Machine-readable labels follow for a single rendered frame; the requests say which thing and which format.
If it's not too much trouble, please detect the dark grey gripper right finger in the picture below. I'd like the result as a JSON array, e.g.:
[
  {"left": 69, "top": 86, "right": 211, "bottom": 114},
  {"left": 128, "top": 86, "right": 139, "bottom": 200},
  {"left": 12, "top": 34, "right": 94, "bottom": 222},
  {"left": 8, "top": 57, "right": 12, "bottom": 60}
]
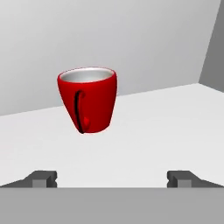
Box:
[{"left": 166, "top": 170, "right": 224, "bottom": 189}]

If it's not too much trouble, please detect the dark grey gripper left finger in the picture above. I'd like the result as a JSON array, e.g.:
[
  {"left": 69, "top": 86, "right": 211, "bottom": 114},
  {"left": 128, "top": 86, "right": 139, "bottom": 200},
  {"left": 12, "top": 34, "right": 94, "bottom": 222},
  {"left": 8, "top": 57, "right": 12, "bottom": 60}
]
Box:
[{"left": 0, "top": 170, "right": 58, "bottom": 189}]

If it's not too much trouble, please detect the red mug with white inside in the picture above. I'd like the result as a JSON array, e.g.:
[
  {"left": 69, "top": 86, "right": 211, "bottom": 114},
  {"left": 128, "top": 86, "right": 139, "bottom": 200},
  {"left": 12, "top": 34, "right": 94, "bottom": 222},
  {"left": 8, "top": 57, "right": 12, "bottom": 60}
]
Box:
[{"left": 57, "top": 66, "right": 118, "bottom": 135}]

